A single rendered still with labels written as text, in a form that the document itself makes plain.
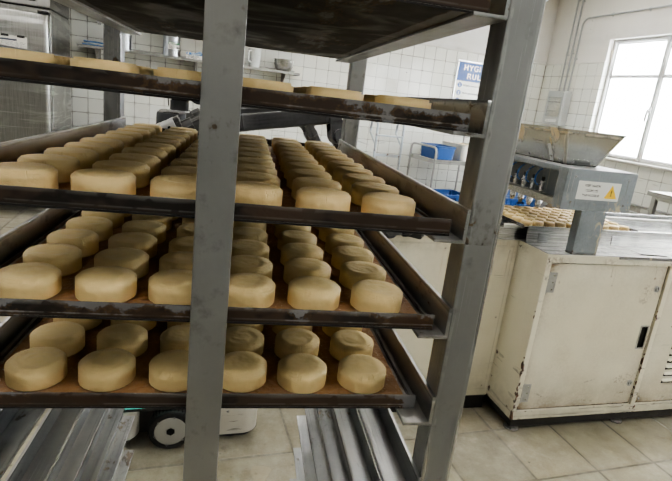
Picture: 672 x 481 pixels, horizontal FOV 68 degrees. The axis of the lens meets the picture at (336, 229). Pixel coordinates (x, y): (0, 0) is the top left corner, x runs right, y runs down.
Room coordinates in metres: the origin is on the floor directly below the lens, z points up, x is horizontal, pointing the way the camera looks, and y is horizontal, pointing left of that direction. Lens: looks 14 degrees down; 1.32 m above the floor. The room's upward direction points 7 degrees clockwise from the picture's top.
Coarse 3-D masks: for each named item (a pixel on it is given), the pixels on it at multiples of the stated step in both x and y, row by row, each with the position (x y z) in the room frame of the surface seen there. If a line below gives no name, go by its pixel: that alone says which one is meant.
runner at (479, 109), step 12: (432, 108) 0.53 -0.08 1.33; (444, 108) 0.50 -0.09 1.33; (456, 108) 0.47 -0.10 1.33; (468, 108) 0.45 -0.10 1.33; (480, 108) 0.42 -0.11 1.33; (480, 120) 0.42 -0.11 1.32; (444, 132) 0.43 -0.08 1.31; (456, 132) 0.41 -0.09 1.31; (468, 132) 0.42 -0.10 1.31; (480, 132) 0.42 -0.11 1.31
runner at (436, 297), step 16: (368, 240) 0.71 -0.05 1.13; (384, 240) 0.63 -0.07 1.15; (384, 256) 0.62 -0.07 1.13; (400, 256) 0.56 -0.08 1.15; (400, 272) 0.55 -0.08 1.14; (416, 272) 0.50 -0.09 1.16; (416, 288) 0.50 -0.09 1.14; (432, 288) 0.46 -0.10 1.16; (432, 304) 0.45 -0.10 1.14; (448, 304) 0.42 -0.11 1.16; (448, 320) 0.41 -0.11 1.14; (416, 336) 0.41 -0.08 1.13; (432, 336) 0.41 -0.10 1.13
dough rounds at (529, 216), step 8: (504, 208) 2.33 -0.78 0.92; (512, 208) 2.35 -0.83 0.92; (520, 208) 2.41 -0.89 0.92; (528, 208) 2.43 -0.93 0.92; (536, 208) 2.45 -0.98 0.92; (544, 208) 2.47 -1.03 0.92; (552, 208) 2.51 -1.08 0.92; (512, 216) 2.16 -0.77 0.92; (520, 216) 2.20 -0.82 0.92; (528, 216) 2.23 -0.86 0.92; (536, 216) 2.23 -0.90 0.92; (544, 216) 2.24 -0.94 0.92; (552, 216) 2.27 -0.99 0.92; (560, 216) 2.29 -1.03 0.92; (568, 216) 2.32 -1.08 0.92; (528, 224) 2.07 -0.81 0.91; (536, 224) 2.09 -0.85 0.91; (544, 224) 2.11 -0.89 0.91; (552, 224) 2.10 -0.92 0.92; (560, 224) 2.12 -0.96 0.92; (568, 224) 2.14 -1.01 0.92; (608, 224) 2.23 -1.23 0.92; (616, 224) 2.27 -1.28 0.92
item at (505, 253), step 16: (400, 240) 1.92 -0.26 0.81; (416, 240) 1.94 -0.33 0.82; (512, 240) 2.06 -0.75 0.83; (416, 256) 1.94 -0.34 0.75; (432, 256) 1.96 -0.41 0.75; (496, 256) 2.04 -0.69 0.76; (512, 256) 2.07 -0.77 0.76; (432, 272) 1.96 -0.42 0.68; (496, 272) 2.05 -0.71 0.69; (496, 288) 2.05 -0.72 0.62; (496, 304) 2.06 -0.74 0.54; (496, 320) 2.06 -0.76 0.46; (400, 336) 1.94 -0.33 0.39; (480, 336) 2.04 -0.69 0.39; (496, 336) 2.07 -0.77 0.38; (416, 352) 1.96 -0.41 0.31; (480, 352) 2.05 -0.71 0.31; (480, 368) 2.05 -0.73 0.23; (480, 384) 2.06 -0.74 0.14; (480, 400) 2.10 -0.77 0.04
